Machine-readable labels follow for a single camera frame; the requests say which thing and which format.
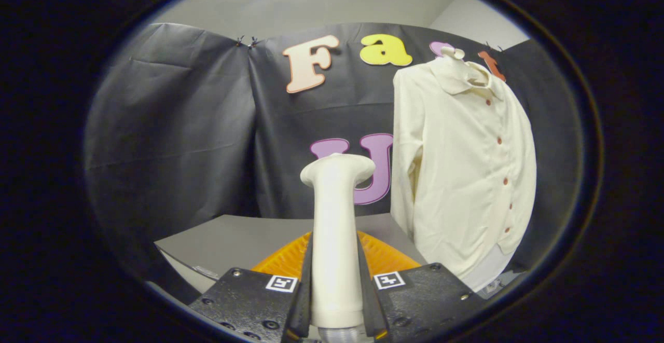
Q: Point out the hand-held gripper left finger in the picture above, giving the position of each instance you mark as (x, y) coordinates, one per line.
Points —
(306, 301)

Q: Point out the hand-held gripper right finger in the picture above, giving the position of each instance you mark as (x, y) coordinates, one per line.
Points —
(369, 301)

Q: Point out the white garment steamer wand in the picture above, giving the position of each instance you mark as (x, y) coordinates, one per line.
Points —
(334, 229)

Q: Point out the cream button-up shirt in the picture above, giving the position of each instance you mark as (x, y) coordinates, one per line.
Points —
(456, 177)

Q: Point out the white clothes hanger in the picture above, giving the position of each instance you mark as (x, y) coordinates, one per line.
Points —
(452, 52)

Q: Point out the grey cabinet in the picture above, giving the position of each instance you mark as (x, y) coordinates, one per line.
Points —
(233, 239)

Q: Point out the white ironing pad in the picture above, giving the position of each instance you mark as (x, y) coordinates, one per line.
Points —
(485, 273)

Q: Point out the black backdrop cloth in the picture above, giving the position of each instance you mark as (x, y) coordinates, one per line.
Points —
(171, 125)

